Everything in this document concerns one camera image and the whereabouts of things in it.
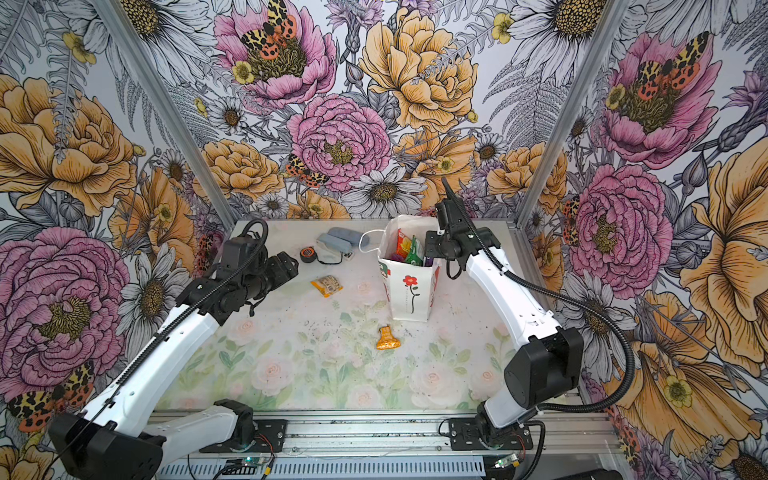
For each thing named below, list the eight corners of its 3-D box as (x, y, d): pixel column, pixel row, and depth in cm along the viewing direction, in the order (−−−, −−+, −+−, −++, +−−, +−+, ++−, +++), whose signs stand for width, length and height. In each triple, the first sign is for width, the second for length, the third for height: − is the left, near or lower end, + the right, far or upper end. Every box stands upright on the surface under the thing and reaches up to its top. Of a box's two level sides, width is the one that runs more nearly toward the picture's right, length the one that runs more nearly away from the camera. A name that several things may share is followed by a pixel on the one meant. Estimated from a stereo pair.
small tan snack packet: (327, 300, 101) (325, 294, 99) (314, 286, 105) (311, 280, 102) (343, 288, 104) (342, 282, 102) (329, 275, 108) (328, 269, 105)
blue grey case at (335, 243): (318, 243, 116) (316, 236, 113) (324, 236, 118) (323, 229, 115) (348, 258, 112) (346, 251, 108) (354, 250, 114) (353, 243, 111)
